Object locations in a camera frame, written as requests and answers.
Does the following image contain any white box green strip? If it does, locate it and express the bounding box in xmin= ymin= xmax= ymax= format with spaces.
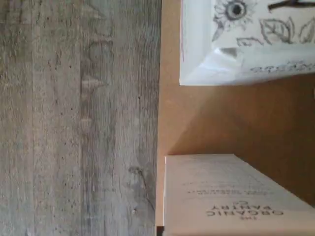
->
xmin=164 ymin=153 xmax=315 ymax=236

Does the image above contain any white box pink strip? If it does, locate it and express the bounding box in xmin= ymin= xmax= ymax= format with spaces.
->
xmin=179 ymin=0 xmax=315 ymax=87

